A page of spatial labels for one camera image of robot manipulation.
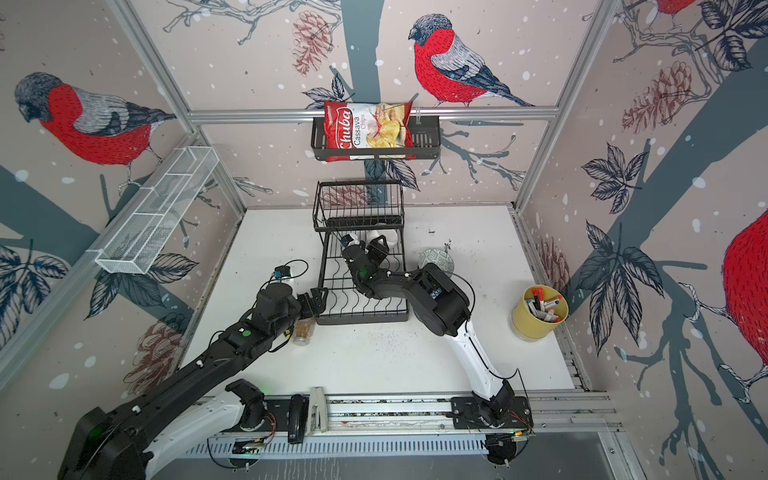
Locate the white ceramic bowl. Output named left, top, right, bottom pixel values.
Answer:
left=361, top=229, right=399, bottom=250

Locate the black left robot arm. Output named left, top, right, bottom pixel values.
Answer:
left=58, top=282, right=328, bottom=479

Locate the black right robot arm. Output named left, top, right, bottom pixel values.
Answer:
left=341, top=234, right=533, bottom=432

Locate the black two-tier dish rack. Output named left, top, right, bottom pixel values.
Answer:
left=313, top=180, right=409, bottom=326

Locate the small glass spice jar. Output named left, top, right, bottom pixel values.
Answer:
left=292, top=318, right=316, bottom=346

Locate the grey green patterned bowl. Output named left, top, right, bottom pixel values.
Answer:
left=418, top=248, right=455, bottom=275

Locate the red cassava chips bag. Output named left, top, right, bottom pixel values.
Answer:
left=323, top=101, right=414, bottom=150

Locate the yellow cup with markers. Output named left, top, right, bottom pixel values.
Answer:
left=509, top=285, right=569, bottom=341

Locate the black wall wire basket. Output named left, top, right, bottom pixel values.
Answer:
left=310, top=116, right=441, bottom=161

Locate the white wire wall shelf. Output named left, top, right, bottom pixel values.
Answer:
left=95, top=146, right=219, bottom=274

